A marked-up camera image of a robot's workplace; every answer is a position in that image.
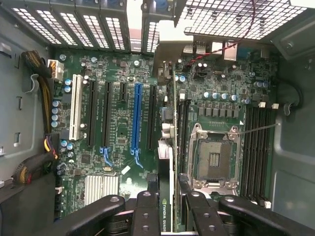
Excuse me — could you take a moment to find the silver finned heatsink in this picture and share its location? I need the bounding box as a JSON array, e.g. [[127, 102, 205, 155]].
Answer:
[[85, 175, 120, 206]]

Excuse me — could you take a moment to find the white expansion slot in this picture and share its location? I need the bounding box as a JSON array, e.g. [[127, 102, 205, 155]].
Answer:
[[69, 73, 84, 141]]

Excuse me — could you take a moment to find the black plastic shroud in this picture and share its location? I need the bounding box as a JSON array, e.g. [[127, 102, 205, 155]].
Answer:
[[0, 172, 58, 236]]

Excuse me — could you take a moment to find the thin metal locking lever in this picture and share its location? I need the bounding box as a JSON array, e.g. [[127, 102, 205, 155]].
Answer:
[[228, 122, 282, 136]]

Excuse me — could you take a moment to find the black expansion slot blue latch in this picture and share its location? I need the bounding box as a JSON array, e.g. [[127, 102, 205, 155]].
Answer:
[[99, 81, 113, 166]]

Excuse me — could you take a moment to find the CPU socket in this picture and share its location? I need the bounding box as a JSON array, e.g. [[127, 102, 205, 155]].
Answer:
[[188, 122, 243, 195]]

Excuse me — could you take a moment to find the red and black twisted wire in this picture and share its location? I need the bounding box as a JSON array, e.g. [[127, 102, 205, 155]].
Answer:
[[183, 0, 256, 68]]

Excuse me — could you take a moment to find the black cable with grey clip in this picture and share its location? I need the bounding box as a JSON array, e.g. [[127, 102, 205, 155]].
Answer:
[[275, 81, 304, 116]]

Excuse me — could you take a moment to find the open grey PC case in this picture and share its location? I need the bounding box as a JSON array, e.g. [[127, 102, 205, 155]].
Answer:
[[0, 0, 315, 236]]

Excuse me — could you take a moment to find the black RAM slot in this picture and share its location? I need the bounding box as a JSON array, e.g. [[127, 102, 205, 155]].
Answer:
[[183, 98, 191, 170], [247, 101, 267, 202], [240, 106, 252, 199], [177, 92, 187, 173], [254, 106, 268, 205], [260, 103, 281, 209]]

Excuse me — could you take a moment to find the short black expansion slot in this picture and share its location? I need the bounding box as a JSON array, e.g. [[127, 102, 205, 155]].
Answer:
[[119, 82, 127, 103]]

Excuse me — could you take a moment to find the silver socket cover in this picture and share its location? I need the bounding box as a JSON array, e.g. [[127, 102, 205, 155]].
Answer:
[[190, 180, 241, 197]]

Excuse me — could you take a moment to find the green Dell motherboard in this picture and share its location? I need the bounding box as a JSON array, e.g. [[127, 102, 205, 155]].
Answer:
[[53, 48, 280, 219]]

